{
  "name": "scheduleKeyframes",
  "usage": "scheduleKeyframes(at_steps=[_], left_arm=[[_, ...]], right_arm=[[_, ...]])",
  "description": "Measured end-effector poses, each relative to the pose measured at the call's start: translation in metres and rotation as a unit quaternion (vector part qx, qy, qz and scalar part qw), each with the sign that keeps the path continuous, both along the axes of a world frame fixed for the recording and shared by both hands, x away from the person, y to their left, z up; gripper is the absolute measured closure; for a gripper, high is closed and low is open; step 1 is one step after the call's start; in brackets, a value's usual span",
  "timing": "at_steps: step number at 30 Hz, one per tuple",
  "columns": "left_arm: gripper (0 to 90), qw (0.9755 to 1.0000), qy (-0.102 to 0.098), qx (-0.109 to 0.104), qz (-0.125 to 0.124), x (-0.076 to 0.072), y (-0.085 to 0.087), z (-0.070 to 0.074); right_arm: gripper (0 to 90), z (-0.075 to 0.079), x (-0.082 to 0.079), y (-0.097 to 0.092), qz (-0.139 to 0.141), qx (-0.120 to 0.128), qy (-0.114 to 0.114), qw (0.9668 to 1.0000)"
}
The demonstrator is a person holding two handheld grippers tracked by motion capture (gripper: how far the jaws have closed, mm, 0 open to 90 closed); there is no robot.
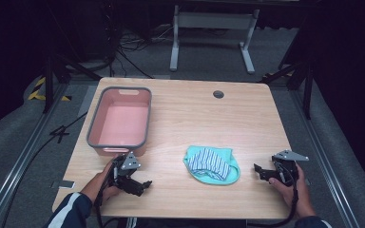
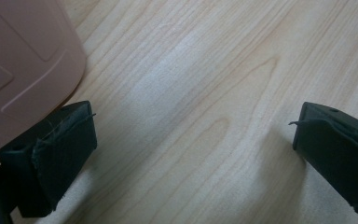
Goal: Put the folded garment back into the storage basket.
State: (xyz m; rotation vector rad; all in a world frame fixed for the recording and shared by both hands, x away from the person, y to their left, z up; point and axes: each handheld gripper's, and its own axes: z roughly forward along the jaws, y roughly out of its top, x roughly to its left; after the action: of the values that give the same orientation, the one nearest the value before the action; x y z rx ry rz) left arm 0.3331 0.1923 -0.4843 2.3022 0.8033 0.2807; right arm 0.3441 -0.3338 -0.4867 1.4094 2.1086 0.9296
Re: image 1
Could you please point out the pink basin with grey rim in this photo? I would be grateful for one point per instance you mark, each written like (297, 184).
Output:
(122, 123)

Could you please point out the grey table grommet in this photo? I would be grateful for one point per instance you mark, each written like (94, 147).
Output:
(218, 94)

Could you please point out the grey metal desk frame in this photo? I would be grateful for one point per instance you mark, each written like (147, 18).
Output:
(214, 20)

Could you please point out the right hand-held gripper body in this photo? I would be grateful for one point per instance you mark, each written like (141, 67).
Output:
(286, 166)

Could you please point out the aluminium floor rail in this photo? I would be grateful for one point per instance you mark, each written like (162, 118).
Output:
(15, 172)
(324, 164)

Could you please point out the teal and striped cloth garment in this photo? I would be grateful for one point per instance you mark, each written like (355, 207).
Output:
(209, 164)

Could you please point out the person's right hand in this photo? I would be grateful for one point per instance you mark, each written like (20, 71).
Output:
(293, 196)

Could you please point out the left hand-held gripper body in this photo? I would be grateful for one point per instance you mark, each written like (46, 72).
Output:
(127, 164)

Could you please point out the person's left hand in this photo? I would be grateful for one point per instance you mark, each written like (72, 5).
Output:
(99, 186)

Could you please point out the yellow and black floor tape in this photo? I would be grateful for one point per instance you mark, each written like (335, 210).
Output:
(38, 91)

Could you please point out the grey tape piece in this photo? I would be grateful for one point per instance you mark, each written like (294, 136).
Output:
(62, 184)

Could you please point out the black metal stand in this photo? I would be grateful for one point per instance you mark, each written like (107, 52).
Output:
(301, 76)
(55, 72)

